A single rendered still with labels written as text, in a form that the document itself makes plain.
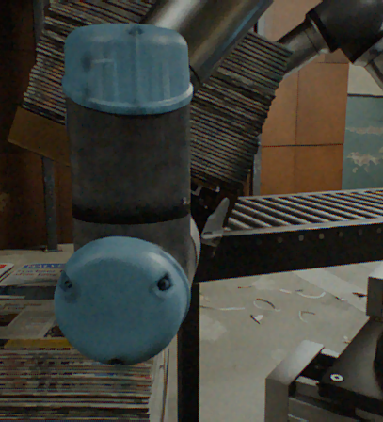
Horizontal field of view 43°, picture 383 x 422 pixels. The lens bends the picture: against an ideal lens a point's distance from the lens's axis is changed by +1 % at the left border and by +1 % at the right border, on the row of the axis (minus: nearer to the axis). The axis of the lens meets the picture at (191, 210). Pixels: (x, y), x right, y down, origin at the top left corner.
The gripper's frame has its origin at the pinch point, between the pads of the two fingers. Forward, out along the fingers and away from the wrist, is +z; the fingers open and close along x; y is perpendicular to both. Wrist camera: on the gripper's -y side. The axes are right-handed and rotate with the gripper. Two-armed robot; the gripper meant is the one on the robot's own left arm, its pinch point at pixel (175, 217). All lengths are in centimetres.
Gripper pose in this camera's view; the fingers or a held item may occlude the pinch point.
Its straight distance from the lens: 61.8
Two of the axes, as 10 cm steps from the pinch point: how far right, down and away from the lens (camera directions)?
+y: 3.6, -9.1, -2.1
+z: 0.8, -1.9, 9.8
